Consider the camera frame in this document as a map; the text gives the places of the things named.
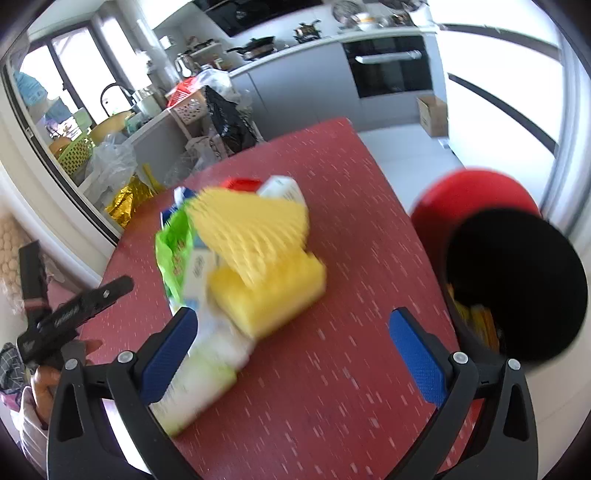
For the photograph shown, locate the tall green juice bottle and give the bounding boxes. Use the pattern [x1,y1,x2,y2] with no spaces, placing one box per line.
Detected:
[151,177,308,436]

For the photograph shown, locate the yellow sponge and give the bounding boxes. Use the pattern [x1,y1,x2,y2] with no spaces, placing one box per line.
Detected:
[208,251,327,341]

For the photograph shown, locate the green snack wrapper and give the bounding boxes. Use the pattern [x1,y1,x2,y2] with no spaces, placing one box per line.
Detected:
[154,209,193,303]

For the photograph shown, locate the yellow foam fruit net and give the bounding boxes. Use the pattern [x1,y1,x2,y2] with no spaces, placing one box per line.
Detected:
[184,187,310,287]

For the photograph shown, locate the black trash bin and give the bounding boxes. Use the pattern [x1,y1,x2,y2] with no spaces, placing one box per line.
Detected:
[444,209,588,364]

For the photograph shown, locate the black kitchen faucet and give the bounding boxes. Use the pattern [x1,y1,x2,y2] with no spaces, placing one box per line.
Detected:
[99,82,137,117]

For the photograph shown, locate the grey kitchen cabinets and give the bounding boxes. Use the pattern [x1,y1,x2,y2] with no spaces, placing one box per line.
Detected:
[231,42,363,140]

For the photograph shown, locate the person's left hand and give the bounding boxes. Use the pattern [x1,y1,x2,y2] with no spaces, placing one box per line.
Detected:
[30,339,105,425]

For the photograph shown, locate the gold foil bag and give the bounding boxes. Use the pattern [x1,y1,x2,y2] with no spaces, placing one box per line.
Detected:
[105,163,164,229]

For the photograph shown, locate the green plastic basket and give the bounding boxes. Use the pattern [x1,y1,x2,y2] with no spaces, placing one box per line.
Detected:
[57,134,94,178]

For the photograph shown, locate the blue crumpled wrapper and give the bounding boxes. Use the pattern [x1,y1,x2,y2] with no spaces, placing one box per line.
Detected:
[160,186,197,228]

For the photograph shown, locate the clear plastic bag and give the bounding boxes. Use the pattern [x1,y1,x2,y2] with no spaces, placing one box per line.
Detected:
[81,132,138,208]

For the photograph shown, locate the red white crumpled wrapper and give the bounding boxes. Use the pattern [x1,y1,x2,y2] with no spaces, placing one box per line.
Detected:
[221,177,263,193]

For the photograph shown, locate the cardboard box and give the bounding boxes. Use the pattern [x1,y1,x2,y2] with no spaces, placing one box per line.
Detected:
[417,95,449,138]

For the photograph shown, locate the black plastic bag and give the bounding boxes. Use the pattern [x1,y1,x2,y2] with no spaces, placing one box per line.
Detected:
[204,86,257,154]

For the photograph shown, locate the pink lattice basket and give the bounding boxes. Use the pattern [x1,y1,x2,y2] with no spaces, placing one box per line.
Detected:
[167,77,207,140]

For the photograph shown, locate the white refrigerator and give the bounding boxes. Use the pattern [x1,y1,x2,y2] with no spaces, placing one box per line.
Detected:
[435,8,567,195]

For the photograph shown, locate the black built-in oven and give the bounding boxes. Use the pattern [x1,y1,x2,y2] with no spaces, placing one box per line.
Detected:
[342,35,433,98]

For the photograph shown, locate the black frying pan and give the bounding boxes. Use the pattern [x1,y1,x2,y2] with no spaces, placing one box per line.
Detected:
[226,36,276,62]

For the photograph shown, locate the dark cooking pot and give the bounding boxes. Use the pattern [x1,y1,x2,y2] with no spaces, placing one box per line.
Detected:
[294,19,322,44]

